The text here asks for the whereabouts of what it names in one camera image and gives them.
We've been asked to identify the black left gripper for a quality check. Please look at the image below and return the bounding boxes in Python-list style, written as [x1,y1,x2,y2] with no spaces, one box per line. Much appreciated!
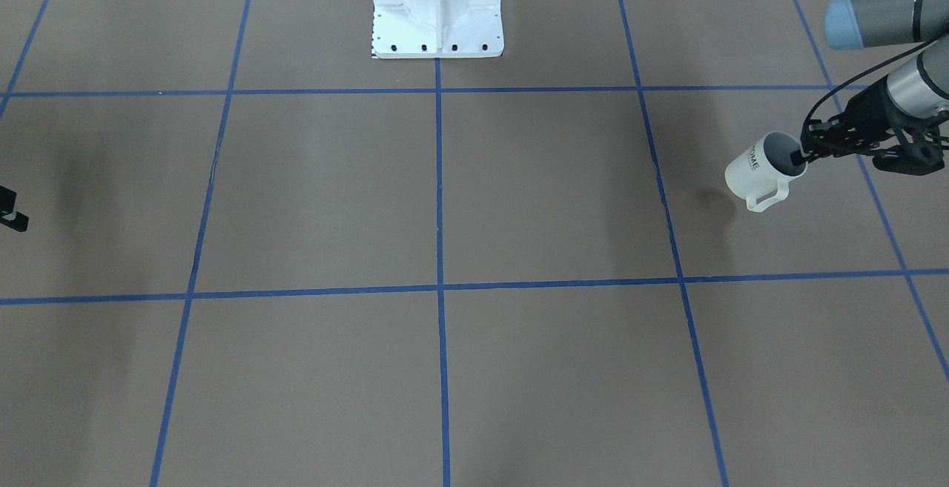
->
[790,85,947,176]

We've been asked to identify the white ribbed mug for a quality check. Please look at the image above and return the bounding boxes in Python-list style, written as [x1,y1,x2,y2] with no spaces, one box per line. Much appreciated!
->
[724,132,807,213]

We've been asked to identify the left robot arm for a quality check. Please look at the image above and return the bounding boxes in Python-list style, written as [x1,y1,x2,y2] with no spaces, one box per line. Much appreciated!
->
[790,0,948,176]

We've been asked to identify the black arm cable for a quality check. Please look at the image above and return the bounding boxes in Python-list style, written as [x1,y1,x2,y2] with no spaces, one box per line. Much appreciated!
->
[802,35,949,136]

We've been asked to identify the white camera stand pedestal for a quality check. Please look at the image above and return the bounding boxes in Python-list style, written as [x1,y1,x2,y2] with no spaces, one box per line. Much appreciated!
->
[371,0,505,59]

